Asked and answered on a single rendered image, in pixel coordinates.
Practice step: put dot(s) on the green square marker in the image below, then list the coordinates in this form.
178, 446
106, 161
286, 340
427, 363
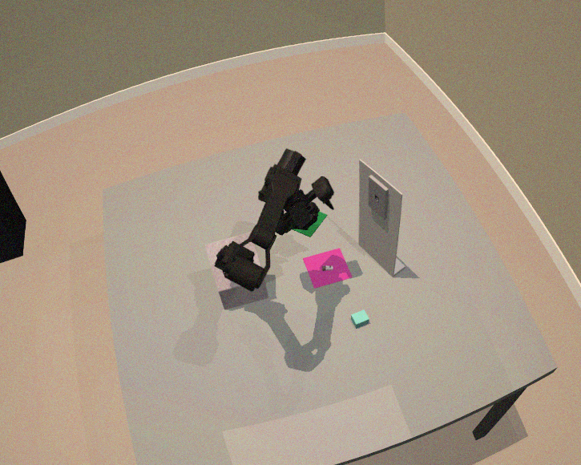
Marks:
314, 226

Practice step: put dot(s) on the small teal block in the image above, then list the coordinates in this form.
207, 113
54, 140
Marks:
360, 319

